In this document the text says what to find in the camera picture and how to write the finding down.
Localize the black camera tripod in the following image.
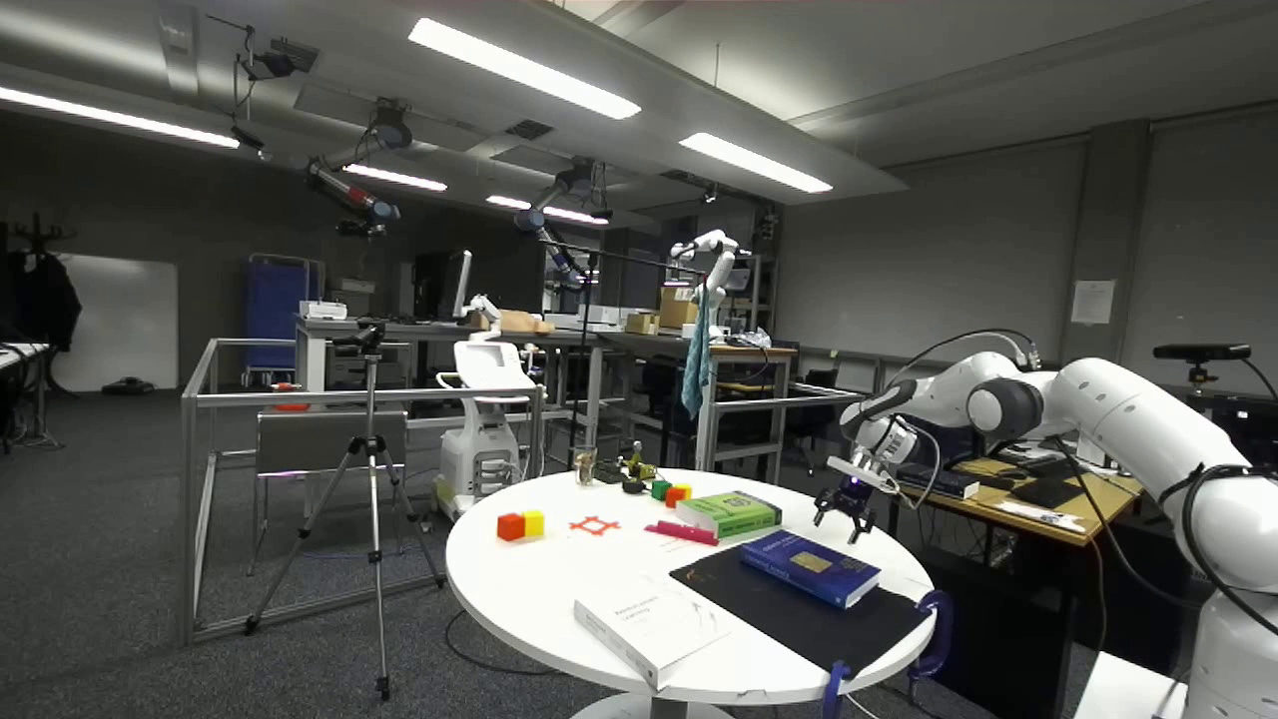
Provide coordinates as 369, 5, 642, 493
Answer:
239, 321, 452, 708

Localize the blue table clamp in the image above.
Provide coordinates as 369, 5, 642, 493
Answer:
913, 587, 956, 683
818, 654, 857, 719

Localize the fluorescent ceiling light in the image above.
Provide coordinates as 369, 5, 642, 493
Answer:
407, 15, 649, 126
0, 84, 248, 157
484, 193, 614, 233
339, 161, 452, 200
676, 130, 839, 200

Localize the dark hanging jacket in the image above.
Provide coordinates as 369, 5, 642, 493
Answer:
0, 246, 90, 357

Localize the grey metal railing frame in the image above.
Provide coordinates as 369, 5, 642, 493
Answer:
178, 334, 552, 644

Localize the blue cabinet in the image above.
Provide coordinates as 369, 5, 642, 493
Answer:
239, 254, 320, 381

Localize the metal workbench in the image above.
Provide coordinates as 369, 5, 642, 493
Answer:
532, 332, 866, 487

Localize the dark toy figure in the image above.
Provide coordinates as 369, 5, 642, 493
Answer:
612, 438, 660, 498

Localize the green box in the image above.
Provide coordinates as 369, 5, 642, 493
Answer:
676, 487, 786, 543

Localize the blue hardcover book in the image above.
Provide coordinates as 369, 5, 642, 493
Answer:
736, 526, 889, 614

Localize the blue hanging cloth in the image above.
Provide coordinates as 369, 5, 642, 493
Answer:
681, 313, 722, 425

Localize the black sensor bar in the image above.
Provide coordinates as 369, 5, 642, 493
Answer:
1151, 341, 1259, 369

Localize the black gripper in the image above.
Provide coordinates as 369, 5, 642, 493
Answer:
813, 455, 893, 547

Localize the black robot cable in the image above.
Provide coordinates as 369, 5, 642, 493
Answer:
889, 324, 1048, 393

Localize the black table mat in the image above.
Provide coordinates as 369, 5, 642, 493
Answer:
669, 539, 935, 676

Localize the white wheeled cart machine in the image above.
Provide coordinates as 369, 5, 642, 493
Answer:
431, 294, 546, 519

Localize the paper sheet on wall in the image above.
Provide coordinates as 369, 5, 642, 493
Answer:
1068, 274, 1120, 332

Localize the cardboard box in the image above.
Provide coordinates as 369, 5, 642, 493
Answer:
656, 288, 705, 334

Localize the wooden desk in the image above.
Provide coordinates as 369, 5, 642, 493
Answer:
889, 455, 1151, 575

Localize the white board panel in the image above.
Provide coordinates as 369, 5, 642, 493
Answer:
53, 252, 184, 398

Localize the white book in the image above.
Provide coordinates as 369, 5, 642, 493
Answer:
570, 580, 738, 690

